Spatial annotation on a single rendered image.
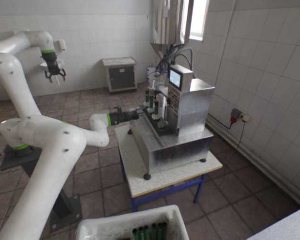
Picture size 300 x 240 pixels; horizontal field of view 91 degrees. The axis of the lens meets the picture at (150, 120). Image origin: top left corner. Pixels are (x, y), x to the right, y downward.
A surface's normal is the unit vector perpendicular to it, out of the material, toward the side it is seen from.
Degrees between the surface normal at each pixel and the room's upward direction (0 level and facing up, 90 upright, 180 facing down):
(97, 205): 0
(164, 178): 0
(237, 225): 0
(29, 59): 90
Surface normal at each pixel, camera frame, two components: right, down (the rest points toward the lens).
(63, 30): 0.33, 0.52
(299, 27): -0.94, 0.18
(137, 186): 0.00, -0.83
